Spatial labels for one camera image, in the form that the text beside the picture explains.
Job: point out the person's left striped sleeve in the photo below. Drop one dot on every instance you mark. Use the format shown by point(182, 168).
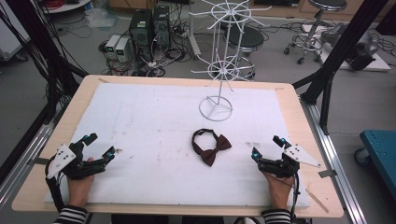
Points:
point(72, 215)

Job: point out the dark red bow tie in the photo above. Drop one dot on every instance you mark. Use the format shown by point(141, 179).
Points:
point(214, 151)

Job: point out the aluminium table rail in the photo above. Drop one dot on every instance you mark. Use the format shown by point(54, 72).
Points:
point(333, 155)
point(25, 155)

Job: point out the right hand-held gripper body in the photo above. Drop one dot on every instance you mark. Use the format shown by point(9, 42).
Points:
point(300, 155)

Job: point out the black round stool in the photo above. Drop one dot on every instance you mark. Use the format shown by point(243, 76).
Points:
point(249, 39)

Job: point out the thin wooden stick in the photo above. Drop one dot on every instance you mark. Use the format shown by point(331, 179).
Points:
point(317, 200)

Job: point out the blue cart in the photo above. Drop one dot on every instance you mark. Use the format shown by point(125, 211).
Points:
point(381, 155)

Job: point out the chrome swivel stool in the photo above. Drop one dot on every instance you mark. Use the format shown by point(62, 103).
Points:
point(311, 37)

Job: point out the large black computer tower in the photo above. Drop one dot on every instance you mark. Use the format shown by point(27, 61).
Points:
point(140, 34)

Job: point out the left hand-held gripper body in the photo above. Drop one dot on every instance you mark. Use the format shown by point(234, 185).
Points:
point(62, 157)

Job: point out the person's right hand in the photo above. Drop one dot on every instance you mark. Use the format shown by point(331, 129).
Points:
point(280, 191)

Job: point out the clear plastic bag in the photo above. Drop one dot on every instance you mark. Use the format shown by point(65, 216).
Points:
point(101, 17)

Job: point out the person's right striped sleeve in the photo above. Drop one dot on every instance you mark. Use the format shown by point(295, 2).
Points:
point(276, 216)

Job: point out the grey machine on white board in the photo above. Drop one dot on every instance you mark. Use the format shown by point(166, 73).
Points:
point(358, 46)

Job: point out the grey metal bracket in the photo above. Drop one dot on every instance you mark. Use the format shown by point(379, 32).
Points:
point(327, 173)
point(39, 161)

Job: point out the white foam mat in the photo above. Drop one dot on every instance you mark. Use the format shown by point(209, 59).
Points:
point(155, 130)

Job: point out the person's left hand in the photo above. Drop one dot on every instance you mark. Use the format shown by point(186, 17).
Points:
point(78, 191)

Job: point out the small black computer tower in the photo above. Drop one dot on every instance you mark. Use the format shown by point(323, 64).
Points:
point(162, 26)

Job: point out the grey equipment case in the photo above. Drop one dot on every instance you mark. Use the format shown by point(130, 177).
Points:
point(11, 37)

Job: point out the person's striped sleeve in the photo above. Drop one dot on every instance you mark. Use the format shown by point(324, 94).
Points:
point(276, 216)
point(72, 215)

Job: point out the white power supply unit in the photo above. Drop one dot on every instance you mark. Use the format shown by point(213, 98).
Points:
point(111, 46)
point(122, 50)

